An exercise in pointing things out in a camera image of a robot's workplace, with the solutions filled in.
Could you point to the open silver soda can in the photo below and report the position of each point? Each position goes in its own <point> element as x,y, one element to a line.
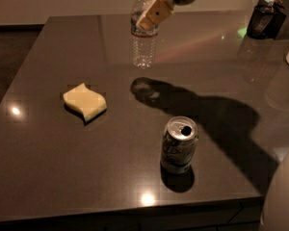
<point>178,144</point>

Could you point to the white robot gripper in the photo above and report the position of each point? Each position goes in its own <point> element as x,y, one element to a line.
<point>157,11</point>

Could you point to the yellow wavy sponge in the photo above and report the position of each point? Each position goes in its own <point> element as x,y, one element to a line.
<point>86,102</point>

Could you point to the clear plastic water bottle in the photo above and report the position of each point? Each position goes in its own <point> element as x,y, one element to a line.
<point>143,43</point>

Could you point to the black container with utensil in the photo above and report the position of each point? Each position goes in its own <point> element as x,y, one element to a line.
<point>266,20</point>

